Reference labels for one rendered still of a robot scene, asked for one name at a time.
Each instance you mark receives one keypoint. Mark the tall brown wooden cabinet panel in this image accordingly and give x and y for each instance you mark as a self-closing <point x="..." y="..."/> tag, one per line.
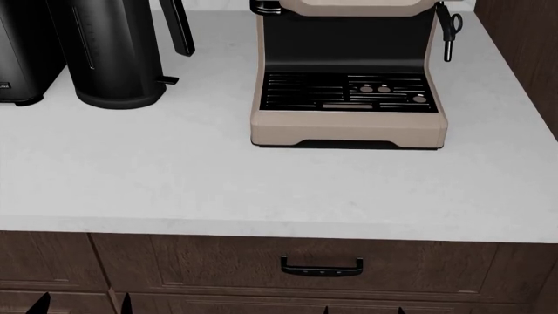
<point x="523" y="49"/>

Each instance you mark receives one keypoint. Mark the black kettle power base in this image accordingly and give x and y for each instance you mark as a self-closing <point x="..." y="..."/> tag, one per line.
<point x="117" y="103"/>

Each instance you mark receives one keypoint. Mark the beige espresso machine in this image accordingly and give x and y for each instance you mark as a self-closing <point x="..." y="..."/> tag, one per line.
<point x="349" y="131"/>

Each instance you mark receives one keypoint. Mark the brown wooden lower cabinet door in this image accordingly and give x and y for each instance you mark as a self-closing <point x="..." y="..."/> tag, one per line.
<point x="78" y="302"/>
<point x="261" y="305"/>

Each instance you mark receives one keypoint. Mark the black portafilter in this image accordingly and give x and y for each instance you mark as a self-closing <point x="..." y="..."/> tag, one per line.
<point x="266" y="7"/>

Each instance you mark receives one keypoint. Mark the black boxy kitchen appliance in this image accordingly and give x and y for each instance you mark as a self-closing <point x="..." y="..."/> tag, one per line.
<point x="22" y="49"/>

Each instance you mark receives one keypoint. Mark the narrow brown wooden drawer front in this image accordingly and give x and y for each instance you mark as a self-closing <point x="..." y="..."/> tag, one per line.
<point x="43" y="258"/>

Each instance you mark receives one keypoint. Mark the black electric kettle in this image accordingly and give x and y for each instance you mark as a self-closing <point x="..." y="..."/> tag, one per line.
<point x="113" y="42"/>

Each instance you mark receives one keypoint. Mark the black drip tray grate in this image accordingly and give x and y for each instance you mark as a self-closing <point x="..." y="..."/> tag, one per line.
<point x="305" y="95"/>

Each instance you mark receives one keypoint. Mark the black steam wand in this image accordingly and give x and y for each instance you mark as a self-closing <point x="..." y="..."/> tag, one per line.
<point x="448" y="36"/>

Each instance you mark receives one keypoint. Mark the wide brown wooden drawer front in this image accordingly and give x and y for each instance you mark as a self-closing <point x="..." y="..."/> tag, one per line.
<point x="218" y="261"/>

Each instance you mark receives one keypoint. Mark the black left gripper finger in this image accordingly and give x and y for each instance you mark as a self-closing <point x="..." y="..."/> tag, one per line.
<point x="126" y="305"/>
<point x="40" y="305"/>

